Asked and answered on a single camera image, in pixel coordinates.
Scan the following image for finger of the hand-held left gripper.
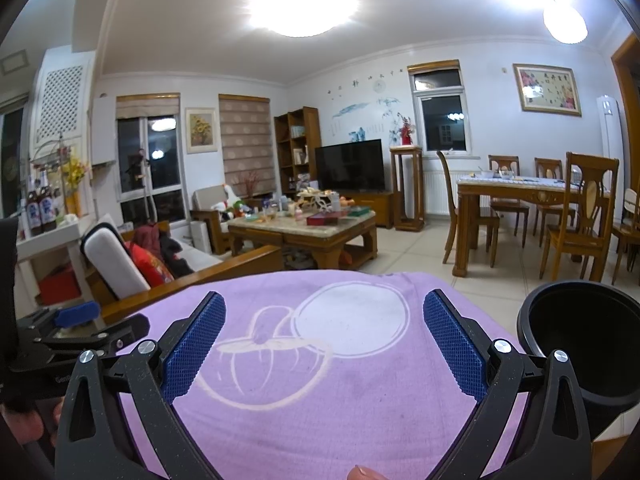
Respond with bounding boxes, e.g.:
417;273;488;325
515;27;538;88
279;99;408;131
54;301;102;329
31;313;152;362

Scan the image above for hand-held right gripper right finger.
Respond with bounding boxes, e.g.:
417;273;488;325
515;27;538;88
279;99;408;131
422;289;593;480

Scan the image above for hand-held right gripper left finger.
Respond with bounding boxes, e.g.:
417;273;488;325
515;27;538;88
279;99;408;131
54;291;227;480

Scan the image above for black trash bin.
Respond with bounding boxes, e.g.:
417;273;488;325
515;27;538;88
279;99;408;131
516;282;640;413

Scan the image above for person's left hand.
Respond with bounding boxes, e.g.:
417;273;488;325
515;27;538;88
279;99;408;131
0;404;47;446

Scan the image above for person's right hand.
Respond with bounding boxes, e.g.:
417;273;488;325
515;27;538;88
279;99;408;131
347;465;392;480

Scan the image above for white sofa cushion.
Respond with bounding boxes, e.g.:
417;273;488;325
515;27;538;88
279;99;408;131
80;220;151;296

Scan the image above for red cushion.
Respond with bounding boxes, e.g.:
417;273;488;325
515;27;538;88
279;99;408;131
127;242;175;288

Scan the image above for white side cabinet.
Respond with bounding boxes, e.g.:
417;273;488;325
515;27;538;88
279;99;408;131
15;220;101;318

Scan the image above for dark clothes pile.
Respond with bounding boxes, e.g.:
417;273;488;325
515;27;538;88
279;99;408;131
134;222;195;276

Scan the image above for wooden sofa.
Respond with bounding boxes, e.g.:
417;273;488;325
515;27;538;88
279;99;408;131
80;212;283;326

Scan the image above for brown beer bottle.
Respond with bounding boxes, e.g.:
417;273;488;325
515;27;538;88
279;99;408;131
27;175;43;236
40;170;57;233

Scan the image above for printed purple cloth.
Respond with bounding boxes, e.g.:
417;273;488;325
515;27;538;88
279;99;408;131
112;270;531;480

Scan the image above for yellow flowers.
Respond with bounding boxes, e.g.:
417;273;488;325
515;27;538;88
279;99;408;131
60;152;92;218

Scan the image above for wooden armchair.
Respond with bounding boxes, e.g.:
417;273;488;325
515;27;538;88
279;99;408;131
190;185;236;255

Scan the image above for stuffed toy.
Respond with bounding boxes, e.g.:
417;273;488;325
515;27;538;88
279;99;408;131
212;184;251;220

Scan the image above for wooden dining chair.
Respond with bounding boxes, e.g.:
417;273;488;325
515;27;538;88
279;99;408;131
540;152;621;283
611;187;640;286
436;150;501;267
488;155;530;248
534;157;568;238

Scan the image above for white radiator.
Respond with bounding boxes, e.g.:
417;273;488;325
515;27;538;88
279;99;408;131
422;169;458;216

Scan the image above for wooden television stand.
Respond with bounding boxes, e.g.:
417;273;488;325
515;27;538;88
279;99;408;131
345;191;396;229

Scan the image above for wooden coffee table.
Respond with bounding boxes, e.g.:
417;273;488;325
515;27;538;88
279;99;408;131
227;210;378;271

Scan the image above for wooden dining table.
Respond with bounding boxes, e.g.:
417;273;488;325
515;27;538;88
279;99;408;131
452;175;608;278

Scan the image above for tall wooden plant stand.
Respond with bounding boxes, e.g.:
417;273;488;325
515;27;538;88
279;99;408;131
390;145;425;232

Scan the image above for glass balcony door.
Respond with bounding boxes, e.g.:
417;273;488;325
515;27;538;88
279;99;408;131
116;93;183;223

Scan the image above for red gift box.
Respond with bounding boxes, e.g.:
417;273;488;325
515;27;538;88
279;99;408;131
306;211;349;226

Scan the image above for wooden fruit rack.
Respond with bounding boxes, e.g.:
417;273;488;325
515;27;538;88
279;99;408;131
296;189;341;213

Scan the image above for black television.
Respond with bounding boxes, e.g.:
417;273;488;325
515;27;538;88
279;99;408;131
314;140;386;193

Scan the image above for striped roller blind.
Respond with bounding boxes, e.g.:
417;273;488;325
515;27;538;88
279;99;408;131
219;93;273;196

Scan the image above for sunflower framed picture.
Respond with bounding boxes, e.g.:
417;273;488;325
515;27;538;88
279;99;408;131
186;107;219;153

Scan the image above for white lattice cabinet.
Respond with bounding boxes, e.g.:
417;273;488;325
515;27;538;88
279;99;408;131
30;50;97;161

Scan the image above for beige roman blind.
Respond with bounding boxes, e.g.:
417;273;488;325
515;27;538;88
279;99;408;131
116;93;181;120

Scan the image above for white framed window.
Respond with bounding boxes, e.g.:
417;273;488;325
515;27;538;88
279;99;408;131
407;60;473;156

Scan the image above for wooden bookshelf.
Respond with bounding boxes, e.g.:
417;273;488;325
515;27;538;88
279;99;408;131
274;106;322;196

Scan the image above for ceiling vent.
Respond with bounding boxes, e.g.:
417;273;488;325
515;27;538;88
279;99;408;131
0;50;30;73

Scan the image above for white standing air conditioner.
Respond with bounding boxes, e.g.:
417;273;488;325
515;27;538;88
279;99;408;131
597;95;622;161

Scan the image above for floral framed picture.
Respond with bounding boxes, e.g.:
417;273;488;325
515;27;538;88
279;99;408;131
512;63;582;117

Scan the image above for white pendant lamp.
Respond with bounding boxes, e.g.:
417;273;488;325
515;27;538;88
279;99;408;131
539;0;589;45

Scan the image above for round ceiling lamp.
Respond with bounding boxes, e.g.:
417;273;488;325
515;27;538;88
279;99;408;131
247;0;361;38

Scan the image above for white wall unit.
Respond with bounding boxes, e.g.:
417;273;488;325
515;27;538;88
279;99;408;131
90;96;118;166

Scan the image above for blue wall decal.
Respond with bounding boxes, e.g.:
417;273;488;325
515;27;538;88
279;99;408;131
327;72;403;143

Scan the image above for wooden door frame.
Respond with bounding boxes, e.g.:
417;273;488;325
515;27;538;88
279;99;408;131
611;35;640;161

